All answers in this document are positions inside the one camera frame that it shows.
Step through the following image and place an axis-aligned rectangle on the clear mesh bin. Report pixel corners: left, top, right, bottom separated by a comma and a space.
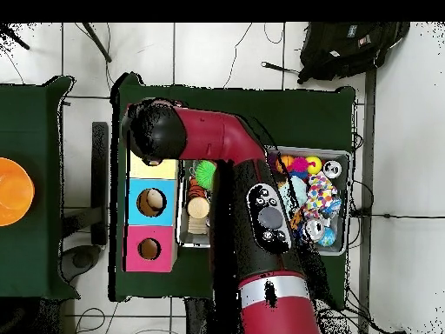
176, 142, 353, 257

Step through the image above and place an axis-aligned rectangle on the wooden box with three holes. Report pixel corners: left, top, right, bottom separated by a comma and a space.
124, 156, 181, 274

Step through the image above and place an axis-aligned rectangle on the green spiky ball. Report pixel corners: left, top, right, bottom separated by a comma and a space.
194, 160, 218, 190

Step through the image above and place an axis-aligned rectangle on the tan round wooden block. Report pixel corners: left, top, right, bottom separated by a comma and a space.
187, 196, 211, 220

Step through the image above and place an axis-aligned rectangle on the small orange basketball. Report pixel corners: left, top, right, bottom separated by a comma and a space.
277, 154, 296, 175

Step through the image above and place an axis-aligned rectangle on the mint green cloth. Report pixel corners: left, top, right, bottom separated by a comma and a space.
288, 175, 309, 211

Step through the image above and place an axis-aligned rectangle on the pink spiky ball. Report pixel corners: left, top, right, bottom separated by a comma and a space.
288, 157, 310, 175

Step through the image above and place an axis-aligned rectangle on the polka-dot cloth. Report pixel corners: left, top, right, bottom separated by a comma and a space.
302, 173, 342, 218

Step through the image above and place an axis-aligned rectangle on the silver drink can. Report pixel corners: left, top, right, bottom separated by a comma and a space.
303, 218, 327, 242

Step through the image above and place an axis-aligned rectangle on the grey round base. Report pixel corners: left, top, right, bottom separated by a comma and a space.
61, 244, 102, 283

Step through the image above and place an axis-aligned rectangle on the black backpack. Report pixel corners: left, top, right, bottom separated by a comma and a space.
297, 22, 411, 84

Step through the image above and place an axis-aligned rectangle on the black tripod leg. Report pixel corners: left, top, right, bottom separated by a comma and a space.
0, 23, 32, 51
82, 22, 112, 63

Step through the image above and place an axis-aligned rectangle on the dark green side tablecloth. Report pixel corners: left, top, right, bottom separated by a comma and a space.
0, 75, 79, 300

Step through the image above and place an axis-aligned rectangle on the orange plastic bowl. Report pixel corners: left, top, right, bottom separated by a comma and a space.
0, 157, 36, 227

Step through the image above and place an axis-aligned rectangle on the black cable with plug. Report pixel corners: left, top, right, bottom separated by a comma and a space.
261, 61, 302, 77

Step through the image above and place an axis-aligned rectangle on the thin black floor cable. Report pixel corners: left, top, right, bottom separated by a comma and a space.
222, 22, 255, 90

